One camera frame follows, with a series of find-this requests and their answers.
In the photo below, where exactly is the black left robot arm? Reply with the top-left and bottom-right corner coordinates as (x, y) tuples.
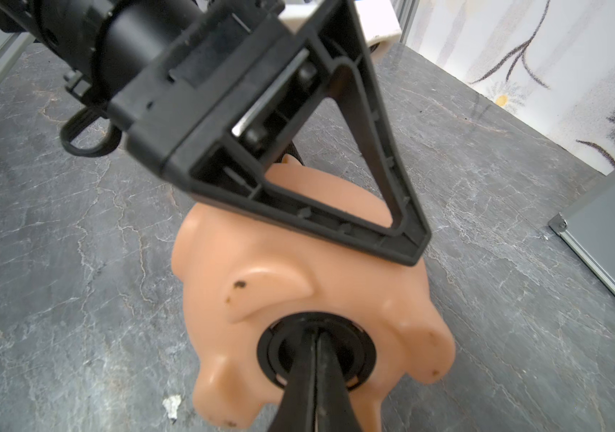
(0, 1), (432, 266)

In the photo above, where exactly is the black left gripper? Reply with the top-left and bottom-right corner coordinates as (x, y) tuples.
(63, 0), (341, 190)

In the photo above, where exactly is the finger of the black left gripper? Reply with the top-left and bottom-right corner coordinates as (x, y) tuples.
(163, 1), (431, 266)

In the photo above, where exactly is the black round piggy bank plug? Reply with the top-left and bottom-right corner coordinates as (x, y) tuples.
(256, 311), (378, 392)

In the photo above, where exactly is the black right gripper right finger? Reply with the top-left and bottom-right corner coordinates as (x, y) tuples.
(316, 332), (362, 432)

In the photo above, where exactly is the pink piggy bank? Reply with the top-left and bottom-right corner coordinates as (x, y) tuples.
(170, 153), (457, 432)

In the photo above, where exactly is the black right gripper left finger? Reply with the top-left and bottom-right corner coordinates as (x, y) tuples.
(269, 329), (317, 432)

